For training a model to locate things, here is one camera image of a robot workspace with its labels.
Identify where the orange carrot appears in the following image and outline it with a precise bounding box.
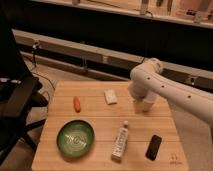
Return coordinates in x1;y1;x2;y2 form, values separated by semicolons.
73;96;81;113

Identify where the black office chair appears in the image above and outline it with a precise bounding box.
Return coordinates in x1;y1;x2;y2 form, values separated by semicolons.
0;7;48;166

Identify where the black cable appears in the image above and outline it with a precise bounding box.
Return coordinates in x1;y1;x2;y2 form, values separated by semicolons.
31;41;56;101

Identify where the white paper cup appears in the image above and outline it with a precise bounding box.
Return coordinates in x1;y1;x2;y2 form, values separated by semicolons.
143;92;157;112

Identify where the green ceramic bowl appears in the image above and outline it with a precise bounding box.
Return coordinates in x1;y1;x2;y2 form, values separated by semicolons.
56;120;95;158

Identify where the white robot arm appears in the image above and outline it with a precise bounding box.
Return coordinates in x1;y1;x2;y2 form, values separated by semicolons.
129;58;213;126

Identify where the white sponge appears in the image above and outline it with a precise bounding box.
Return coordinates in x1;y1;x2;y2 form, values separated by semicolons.
104;89;117;105

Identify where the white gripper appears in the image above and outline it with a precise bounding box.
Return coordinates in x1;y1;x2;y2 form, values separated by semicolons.
128;82;148;113

